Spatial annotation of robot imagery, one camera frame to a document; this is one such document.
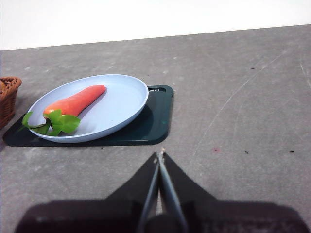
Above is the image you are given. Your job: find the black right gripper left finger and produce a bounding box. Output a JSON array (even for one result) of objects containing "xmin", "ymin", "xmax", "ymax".
[{"xmin": 14, "ymin": 152, "xmax": 160, "ymax": 233}]

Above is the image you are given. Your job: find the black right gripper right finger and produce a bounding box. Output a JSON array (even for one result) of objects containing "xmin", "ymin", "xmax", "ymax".
[{"xmin": 161, "ymin": 152, "xmax": 308, "ymax": 233}]

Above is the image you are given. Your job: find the light blue round plate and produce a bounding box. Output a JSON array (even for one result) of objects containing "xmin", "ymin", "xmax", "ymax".
[{"xmin": 27, "ymin": 74, "xmax": 149, "ymax": 144}]

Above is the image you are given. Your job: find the orange carrot with green leaves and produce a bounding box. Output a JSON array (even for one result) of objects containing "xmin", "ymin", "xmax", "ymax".
[{"xmin": 20, "ymin": 84, "xmax": 107, "ymax": 137}]

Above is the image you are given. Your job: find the dark green rectangular tray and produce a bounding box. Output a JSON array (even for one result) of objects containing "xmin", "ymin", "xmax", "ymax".
[{"xmin": 2, "ymin": 84, "xmax": 174, "ymax": 147}]

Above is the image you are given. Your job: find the brown wicker basket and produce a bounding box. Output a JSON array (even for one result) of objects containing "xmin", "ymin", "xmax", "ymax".
[{"xmin": 0, "ymin": 76, "xmax": 22, "ymax": 130}]

